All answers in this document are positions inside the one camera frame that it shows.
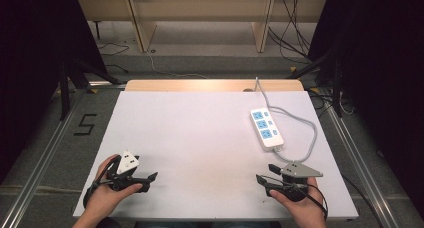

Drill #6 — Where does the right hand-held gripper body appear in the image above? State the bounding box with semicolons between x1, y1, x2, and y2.
263;161;324;203

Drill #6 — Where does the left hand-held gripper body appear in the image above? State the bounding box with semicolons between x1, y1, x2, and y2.
105;149;152;193

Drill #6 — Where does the person's right hand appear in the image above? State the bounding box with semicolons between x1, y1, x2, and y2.
268;176;328;222

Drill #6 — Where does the person's left hand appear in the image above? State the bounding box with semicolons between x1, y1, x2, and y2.
83;154;144;220

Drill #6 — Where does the white and blue power strip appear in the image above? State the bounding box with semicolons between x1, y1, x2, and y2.
249;107;285;152

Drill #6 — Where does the white table cover sheet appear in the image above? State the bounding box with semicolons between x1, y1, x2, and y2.
72;90;360;222

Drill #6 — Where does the black metal stand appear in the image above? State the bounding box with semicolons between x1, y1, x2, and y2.
287;46;346;118
57;56;122;122

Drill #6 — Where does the black curtain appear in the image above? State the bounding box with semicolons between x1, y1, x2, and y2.
307;0;424;209
0;0;108;186

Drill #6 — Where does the wooden shelf unit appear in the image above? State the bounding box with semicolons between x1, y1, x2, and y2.
75;0;329;54

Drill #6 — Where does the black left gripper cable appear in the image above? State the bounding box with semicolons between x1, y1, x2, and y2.
82;156;122;210

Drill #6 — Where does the grey power strip cable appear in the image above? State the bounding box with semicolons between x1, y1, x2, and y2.
254;76;318;164

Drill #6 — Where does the aluminium floor rail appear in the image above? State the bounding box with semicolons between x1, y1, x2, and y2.
0;97;82;228
323;104;403;228

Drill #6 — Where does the white floor cable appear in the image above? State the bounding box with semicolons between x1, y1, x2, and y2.
145;49;208;80

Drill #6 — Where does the thin black floor cable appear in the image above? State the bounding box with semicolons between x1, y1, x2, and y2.
97;41;130;74

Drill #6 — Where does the bundle of black cables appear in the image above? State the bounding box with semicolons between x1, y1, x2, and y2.
267;0;315;66

